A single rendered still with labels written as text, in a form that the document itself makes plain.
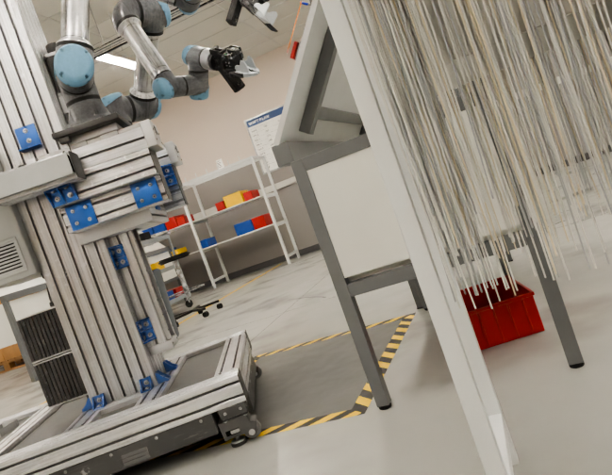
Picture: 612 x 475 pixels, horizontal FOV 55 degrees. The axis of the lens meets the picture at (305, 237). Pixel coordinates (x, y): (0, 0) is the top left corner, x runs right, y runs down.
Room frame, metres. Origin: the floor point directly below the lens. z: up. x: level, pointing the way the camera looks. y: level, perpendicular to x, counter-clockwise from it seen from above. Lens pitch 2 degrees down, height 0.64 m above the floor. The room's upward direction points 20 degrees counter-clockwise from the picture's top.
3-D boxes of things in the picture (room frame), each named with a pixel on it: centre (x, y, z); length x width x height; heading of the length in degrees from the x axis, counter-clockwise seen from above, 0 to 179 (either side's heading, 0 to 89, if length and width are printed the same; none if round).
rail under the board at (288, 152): (2.33, -0.22, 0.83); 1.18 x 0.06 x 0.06; 160
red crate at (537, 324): (2.17, -0.54, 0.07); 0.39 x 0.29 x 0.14; 172
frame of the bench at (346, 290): (2.22, -0.52, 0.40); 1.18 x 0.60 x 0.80; 160
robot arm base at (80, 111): (2.05, 0.56, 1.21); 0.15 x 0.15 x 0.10
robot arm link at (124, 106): (2.55, 0.59, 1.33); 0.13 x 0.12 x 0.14; 130
